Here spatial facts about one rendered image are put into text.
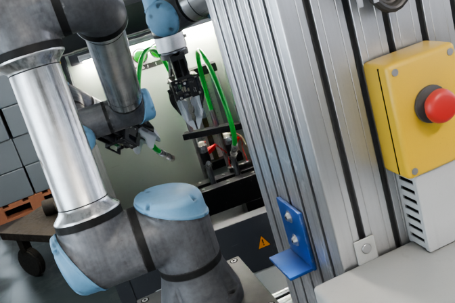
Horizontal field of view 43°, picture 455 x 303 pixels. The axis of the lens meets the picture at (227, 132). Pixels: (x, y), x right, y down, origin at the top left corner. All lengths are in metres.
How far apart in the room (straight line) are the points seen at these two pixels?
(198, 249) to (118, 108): 0.40
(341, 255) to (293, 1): 0.30
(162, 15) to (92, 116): 0.27
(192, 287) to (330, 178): 0.43
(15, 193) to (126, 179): 3.31
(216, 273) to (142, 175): 1.05
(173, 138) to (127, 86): 0.85
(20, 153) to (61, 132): 4.27
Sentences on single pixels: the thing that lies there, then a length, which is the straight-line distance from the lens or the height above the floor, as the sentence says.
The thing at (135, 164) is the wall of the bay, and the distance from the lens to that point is 2.04.
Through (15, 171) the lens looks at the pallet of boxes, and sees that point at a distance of 5.26.
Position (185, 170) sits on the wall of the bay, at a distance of 2.07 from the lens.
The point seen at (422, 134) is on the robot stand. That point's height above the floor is 1.38.
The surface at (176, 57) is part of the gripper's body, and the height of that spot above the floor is 1.42.
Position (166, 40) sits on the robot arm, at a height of 1.46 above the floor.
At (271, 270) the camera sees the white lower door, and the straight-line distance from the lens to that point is 1.66.
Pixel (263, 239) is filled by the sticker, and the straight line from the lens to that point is 1.61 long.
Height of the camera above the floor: 1.62
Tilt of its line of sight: 17 degrees down
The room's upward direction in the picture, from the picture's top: 17 degrees counter-clockwise
